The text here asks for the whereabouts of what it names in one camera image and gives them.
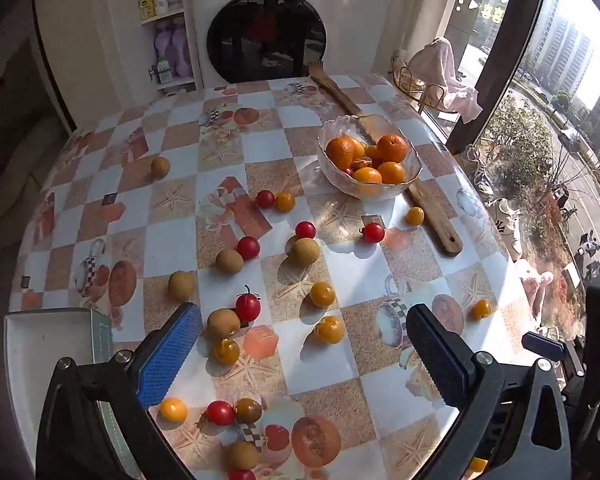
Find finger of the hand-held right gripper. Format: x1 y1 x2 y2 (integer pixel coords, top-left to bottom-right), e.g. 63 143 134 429
522 331 566 361

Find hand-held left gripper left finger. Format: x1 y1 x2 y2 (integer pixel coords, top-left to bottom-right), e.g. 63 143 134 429
35 301 203 480

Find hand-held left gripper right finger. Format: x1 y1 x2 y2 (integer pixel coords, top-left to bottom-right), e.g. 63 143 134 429
406 302 586 480

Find white rectangular tray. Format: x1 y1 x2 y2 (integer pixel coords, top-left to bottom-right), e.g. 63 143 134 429
4 307 131 480

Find pink plush slipper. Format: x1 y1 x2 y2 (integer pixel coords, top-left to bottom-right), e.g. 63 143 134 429
517 260 556 321

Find olive green cherry tomato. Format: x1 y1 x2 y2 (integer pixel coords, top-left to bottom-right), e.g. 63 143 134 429
235 398 263 424

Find white sneaker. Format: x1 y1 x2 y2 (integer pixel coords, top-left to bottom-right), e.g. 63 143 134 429
462 145 496 201
485 197 523 261

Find clear glass bowl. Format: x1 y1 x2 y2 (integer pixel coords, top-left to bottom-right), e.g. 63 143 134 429
317 115 424 202

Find large orange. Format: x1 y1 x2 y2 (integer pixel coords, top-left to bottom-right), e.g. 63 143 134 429
376 133 409 163
326 136 367 171

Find pink towel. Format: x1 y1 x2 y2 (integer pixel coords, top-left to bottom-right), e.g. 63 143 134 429
409 37 483 123

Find white shelf unit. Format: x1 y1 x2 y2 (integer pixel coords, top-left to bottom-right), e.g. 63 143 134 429
137 0 203 92

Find white washing machine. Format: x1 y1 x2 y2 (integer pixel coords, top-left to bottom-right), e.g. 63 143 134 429
180 0 396 86

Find gold wire basket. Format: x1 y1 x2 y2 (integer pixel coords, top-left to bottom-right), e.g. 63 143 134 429
391 52 448 111

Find dark window frame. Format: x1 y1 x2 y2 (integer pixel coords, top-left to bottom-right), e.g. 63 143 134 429
447 0 553 153

